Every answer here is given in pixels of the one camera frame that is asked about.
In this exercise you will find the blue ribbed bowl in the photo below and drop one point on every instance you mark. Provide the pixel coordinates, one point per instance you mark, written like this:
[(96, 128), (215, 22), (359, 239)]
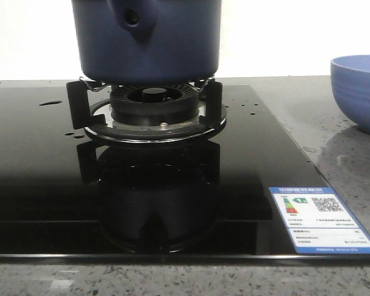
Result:
[(350, 82)]

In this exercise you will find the black right pot support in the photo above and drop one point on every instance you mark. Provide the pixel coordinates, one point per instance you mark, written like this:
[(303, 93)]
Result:
[(98, 123)]

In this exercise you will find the blue cooking pot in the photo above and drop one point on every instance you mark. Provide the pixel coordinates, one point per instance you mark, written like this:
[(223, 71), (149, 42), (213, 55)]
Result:
[(148, 42)]

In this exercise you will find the right gas burner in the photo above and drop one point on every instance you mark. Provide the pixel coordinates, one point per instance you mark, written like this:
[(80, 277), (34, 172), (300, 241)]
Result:
[(147, 105)]

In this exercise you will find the black glass gas stove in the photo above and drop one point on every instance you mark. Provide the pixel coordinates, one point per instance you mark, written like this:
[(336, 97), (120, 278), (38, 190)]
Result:
[(64, 197)]

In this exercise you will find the blue energy rating label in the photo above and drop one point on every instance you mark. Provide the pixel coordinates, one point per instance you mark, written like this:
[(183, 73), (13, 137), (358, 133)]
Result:
[(318, 222)]

